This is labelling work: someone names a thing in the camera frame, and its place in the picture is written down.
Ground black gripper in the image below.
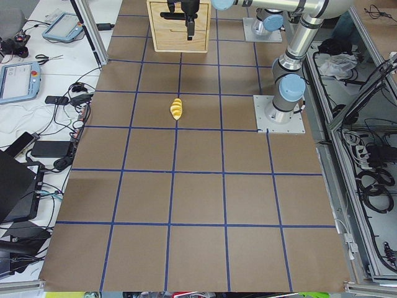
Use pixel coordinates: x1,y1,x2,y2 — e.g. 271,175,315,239
160,0,199,41

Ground wooden drawer cabinet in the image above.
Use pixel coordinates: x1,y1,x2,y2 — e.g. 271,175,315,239
146,1,212,53

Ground yellow croissant toy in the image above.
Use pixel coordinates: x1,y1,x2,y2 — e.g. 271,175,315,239
170,98,183,121

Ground black power adapter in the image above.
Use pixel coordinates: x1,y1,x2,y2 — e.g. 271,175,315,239
96,23,115,31

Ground blue teach pendant far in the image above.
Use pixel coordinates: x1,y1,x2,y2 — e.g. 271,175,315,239
42,12,83,43

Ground blue teach pendant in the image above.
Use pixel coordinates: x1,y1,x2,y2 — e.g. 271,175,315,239
42,12,83,43
1,61,41,104

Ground crumpled white cloth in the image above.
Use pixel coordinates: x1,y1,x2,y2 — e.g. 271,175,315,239
319,54,357,80

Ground brown paper table mat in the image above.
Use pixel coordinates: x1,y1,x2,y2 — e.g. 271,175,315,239
40,1,350,292

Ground blue teach pendant near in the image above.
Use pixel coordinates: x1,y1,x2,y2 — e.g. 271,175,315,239
1,61,41,104

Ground black flat box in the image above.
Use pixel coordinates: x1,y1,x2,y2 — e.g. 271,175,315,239
31,141,71,158

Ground black smartphone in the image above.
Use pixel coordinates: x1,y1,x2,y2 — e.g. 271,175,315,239
4,132,35,158

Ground black laptop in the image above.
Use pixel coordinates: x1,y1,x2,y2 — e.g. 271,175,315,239
1,151,44,224

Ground aluminium frame post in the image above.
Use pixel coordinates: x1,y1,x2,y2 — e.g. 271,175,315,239
70,0,109,68

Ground black handled scissors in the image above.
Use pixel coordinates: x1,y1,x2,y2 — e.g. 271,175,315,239
35,54,63,65

